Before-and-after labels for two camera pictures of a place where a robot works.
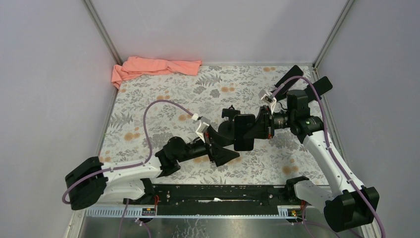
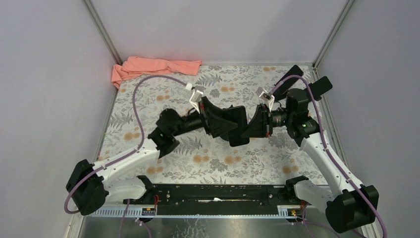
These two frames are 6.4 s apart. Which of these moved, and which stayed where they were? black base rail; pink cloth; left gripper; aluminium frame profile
Moved: left gripper
Stayed: black base rail; aluminium frame profile; pink cloth
